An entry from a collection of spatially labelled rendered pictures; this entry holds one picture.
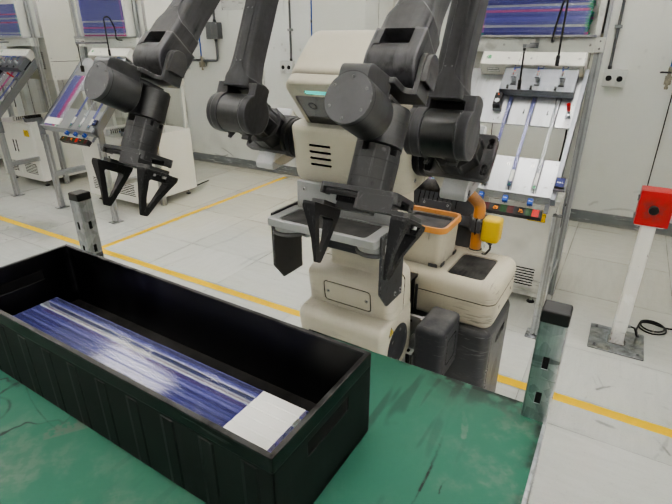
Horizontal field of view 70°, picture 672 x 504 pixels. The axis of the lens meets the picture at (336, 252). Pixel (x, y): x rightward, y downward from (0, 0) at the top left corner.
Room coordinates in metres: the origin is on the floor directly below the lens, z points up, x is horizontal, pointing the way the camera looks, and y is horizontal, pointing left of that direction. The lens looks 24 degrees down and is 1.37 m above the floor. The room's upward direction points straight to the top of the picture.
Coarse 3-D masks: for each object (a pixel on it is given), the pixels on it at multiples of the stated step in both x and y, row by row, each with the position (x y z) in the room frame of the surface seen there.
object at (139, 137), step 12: (132, 120) 0.79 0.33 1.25; (144, 120) 0.79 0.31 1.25; (132, 132) 0.78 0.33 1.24; (144, 132) 0.78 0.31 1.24; (156, 132) 0.80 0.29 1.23; (108, 144) 0.79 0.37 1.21; (132, 144) 0.77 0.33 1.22; (144, 144) 0.78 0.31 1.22; (156, 144) 0.80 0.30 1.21; (144, 156) 0.75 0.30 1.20; (156, 156) 0.76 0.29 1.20
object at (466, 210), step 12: (420, 192) 1.45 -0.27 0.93; (432, 192) 1.43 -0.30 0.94; (420, 204) 1.43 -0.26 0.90; (432, 204) 1.41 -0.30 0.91; (444, 204) 1.39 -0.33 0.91; (456, 204) 1.38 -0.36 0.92; (468, 204) 1.36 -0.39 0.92; (468, 216) 1.35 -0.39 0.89; (468, 228) 1.33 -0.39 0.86; (480, 228) 1.25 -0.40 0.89; (456, 240) 1.33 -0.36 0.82; (468, 240) 1.31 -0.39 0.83
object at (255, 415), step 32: (32, 320) 0.60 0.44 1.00; (64, 320) 0.60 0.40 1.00; (96, 320) 0.60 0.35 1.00; (96, 352) 0.52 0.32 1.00; (128, 352) 0.52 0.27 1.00; (160, 352) 0.53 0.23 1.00; (160, 384) 0.46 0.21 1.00; (192, 384) 0.46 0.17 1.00; (224, 384) 0.46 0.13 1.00; (224, 416) 0.41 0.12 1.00; (256, 416) 0.41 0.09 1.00; (288, 416) 0.41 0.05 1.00
